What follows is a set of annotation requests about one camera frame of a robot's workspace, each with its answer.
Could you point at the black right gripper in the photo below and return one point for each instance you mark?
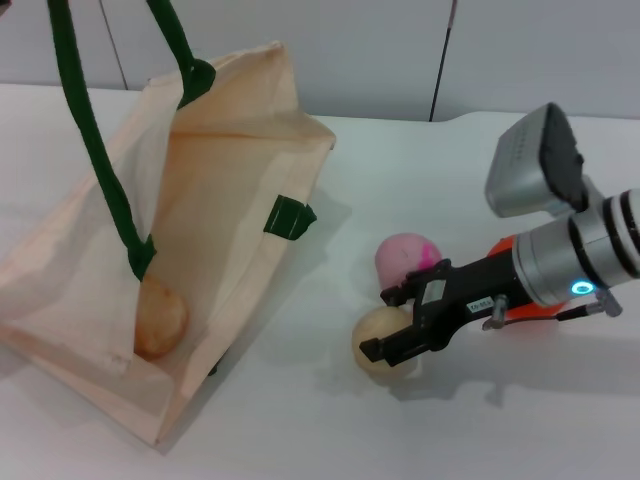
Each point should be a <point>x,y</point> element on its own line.
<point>465,292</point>

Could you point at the beige round egg yolk pastry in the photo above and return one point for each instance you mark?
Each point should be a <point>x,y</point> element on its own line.
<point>377,330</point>

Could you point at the long orange striped bread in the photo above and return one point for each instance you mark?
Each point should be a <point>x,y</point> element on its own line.
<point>160,320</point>

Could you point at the pink round pastry magenta mark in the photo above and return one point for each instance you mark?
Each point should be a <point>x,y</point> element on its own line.
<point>400,255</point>

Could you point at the round orange fruit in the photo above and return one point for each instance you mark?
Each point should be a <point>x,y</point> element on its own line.
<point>502,247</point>

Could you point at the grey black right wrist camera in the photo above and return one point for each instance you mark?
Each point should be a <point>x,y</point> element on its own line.
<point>535,165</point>

